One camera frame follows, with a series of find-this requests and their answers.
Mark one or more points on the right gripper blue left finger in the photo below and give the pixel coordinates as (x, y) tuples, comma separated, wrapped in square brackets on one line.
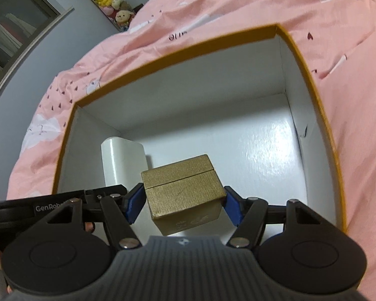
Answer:
[(133, 202)]

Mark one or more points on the window with grey frame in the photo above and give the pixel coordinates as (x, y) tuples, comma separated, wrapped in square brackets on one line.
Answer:
[(23, 24)]

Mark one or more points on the white rectangular box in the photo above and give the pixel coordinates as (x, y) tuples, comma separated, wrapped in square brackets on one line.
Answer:
[(123, 162)]

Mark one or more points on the small gold gift box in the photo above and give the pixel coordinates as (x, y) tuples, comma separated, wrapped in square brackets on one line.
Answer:
[(184, 194)]

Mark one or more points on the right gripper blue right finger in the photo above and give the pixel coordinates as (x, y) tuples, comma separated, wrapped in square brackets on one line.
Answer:
[(235, 206)]

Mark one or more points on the orange cardboard storage box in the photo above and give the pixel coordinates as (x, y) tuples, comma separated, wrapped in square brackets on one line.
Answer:
[(245, 99)]

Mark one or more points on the pink cloud-print bedspread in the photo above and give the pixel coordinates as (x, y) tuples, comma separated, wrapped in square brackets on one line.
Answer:
[(337, 39)]

